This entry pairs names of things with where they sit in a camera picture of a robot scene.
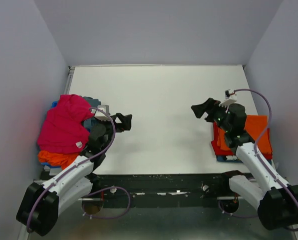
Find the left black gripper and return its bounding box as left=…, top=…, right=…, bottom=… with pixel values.
left=98, top=113, right=132, bottom=152

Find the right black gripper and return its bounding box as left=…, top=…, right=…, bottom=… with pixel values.
left=191, top=97, right=232, bottom=133

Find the magenta t shirt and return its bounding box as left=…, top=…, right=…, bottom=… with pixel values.
left=37, top=94, right=93, bottom=154

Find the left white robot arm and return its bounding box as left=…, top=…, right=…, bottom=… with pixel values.
left=16, top=113, right=132, bottom=236

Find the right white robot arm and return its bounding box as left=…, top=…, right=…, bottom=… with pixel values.
left=191, top=98, right=298, bottom=230

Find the crumpled grey-blue t shirt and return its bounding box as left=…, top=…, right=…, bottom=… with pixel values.
left=83, top=96, right=101, bottom=132

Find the folded red t shirt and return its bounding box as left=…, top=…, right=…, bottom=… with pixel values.
left=211, top=122, right=273, bottom=161

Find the folded orange t shirt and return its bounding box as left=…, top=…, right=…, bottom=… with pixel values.
left=220, top=115, right=271, bottom=154

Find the folded blue t shirt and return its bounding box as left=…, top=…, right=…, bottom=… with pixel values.
left=216, top=155, right=262, bottom=164

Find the crumpled orange t shirt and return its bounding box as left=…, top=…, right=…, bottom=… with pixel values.
left=37, top=150, right=79, bottom=170

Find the blue plastic bin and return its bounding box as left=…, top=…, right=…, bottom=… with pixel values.
left=40, top=100, right=64, bottom=176

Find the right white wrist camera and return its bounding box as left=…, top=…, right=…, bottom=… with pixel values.
left=219, top=89, right=237, bottom=108

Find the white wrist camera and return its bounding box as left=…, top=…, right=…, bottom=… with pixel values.
left=219, top=89, right=237, bottom=108
left=94, top=105, right=110, bottom=121

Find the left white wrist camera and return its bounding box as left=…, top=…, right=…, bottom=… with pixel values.
left=94, top=105, right=110, bottom=121

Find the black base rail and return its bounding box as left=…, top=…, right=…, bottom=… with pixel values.
left=38, top=172, right=264, bottom=210

